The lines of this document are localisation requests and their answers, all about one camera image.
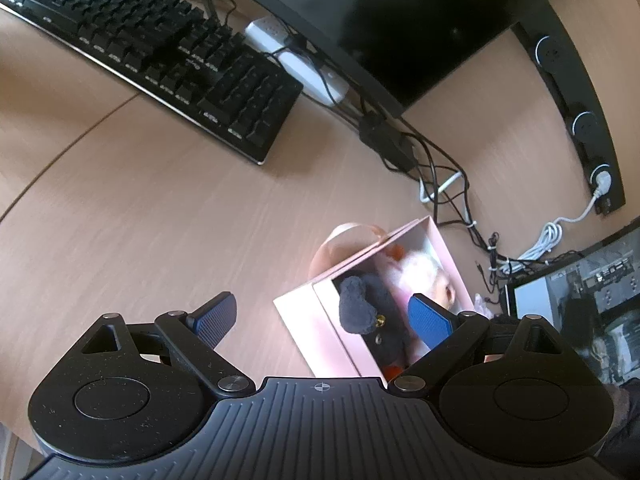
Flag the glass panel computer case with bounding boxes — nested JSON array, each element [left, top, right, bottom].
[[501, 220, 639, 386]]

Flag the pink cardboard box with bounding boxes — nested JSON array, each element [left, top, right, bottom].
[[273, 217, 474, 379]]

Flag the white power strip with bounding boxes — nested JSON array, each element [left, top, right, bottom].
[[244, 16, 349, 107]]

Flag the black desk socket panel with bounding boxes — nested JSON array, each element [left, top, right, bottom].
[[512, 2, 626, 216]]

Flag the black tangled cables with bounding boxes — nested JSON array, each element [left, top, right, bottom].
[[344, 79, 582, 306]]

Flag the white coiled cable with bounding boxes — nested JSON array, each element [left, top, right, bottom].
[[499, 169, 614, 276]]

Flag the black power adapter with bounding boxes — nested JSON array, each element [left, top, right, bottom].
[[358, 112, 416, 172]]

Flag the grey flat cable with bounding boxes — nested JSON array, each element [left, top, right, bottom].
[[418, 169, 464, 205]]

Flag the red round toy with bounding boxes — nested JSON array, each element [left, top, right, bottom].
[[382, 364, 405, 382]]

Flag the black plush toy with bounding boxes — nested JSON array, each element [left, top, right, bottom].
[[337, 273, 428, 368]]

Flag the black curved monitor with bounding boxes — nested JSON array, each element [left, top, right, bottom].
[[255, 0, 548, 115]]

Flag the pink fluffy doll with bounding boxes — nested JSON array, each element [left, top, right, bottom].
[[373, 244, 456, 313]]

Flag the black mechanical keyboard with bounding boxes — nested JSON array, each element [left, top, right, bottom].
[[1, 0, 303, 164]]

